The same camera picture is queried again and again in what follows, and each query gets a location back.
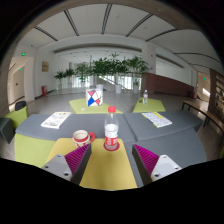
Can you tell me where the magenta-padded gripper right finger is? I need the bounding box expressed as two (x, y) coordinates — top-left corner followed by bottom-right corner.
(131, 143), (183, 186)

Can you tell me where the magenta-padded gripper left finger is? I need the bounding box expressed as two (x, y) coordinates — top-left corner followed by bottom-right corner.
(41, 143), (93, 185)

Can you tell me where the clear red-capped water bottle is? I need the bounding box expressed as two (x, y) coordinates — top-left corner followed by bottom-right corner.
(103, 105), (120, 150)

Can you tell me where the small clear water bottle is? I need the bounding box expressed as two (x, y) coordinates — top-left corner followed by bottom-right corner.
(142, 89), (149, 106)

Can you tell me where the red white floral mug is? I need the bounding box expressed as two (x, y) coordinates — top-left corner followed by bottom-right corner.
(72, 129), (96, 149)

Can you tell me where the white printed magazine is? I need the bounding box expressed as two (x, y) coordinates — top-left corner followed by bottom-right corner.
(40, 111), (72, 130)

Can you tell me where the yellow white booklet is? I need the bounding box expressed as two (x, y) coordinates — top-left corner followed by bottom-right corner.
(141, 111), (173, 129)

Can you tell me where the flat round red coaster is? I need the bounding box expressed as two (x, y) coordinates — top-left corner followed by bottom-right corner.
(103, 141), (121, 152)

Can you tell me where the dark grey ottoman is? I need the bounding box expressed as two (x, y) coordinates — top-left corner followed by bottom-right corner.
(0, 117), (16, 144)

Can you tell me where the lime green seat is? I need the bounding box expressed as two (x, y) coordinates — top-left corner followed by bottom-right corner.
(3, 105), (29, 131)

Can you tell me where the wooden bench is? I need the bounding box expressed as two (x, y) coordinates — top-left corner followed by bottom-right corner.
(181, 99), (224, 133)

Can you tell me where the black bag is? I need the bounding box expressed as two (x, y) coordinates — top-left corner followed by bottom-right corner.
(14, 100), (28, 112)

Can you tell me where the red blue white cube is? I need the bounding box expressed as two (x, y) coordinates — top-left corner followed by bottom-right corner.
(85, 88), (104, 108)

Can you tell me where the wooden shelf unit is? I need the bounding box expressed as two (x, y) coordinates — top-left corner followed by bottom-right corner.
(208, 68), (224, 114)

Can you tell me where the row of potted plants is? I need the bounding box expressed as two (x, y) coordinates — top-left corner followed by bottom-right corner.
(54, 52), (150, 94)

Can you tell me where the framed wall picture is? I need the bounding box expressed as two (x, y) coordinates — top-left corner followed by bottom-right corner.
(41, 60), (50, 73)

